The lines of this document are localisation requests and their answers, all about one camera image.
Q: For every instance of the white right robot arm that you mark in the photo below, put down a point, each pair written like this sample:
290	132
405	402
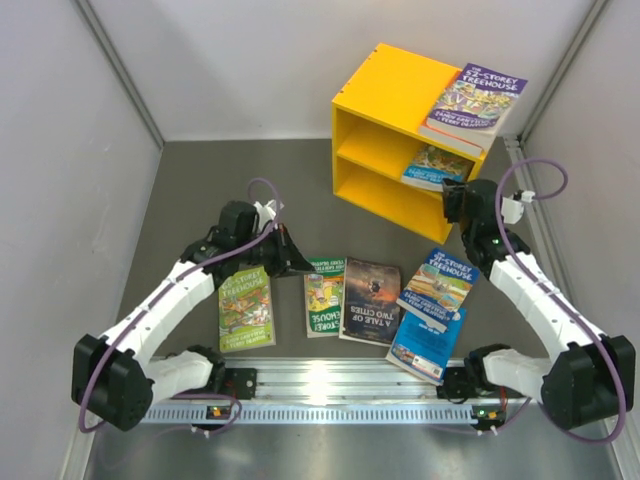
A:
586	376

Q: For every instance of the orange 78-storey book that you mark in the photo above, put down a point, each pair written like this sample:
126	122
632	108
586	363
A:
451	142

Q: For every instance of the dark green treehouse book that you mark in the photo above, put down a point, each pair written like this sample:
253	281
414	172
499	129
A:
323	295

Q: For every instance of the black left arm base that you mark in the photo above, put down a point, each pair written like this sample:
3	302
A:
240	383

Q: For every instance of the yellow wooden shelf cabinet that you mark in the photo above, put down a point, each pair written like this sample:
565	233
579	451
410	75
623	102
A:
375	134

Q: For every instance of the light blue back-cover book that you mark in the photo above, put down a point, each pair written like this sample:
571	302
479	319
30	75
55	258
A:
424	351

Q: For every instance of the blue 39-storey book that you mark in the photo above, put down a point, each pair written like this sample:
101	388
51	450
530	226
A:
439	286

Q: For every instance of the blue 26-storey book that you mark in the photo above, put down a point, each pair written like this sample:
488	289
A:
431	166

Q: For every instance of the purple 52-storey book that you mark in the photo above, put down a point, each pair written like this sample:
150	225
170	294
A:
476	102

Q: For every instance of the light green 65-storey book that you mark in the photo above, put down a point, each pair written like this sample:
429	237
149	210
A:
246	319

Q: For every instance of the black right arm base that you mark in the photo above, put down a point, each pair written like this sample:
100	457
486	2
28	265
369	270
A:
459	385

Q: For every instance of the dark Tale of Two Cities book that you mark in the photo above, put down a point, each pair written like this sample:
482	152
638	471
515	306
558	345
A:
369	311

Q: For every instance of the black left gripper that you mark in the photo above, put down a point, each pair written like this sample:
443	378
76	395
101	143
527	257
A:
287	256

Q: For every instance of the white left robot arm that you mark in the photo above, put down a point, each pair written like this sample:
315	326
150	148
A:
115	375

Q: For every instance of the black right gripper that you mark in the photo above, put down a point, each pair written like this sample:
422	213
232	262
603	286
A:
454	192

